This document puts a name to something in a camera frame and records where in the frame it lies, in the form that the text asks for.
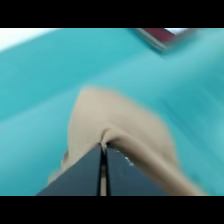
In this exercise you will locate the beige garment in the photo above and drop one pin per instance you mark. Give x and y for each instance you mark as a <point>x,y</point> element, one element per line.
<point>110,116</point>

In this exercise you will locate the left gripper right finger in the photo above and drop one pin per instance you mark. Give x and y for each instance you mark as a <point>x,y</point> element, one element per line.
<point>133,180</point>

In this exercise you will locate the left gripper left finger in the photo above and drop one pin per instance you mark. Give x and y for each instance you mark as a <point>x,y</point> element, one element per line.
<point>80,176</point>

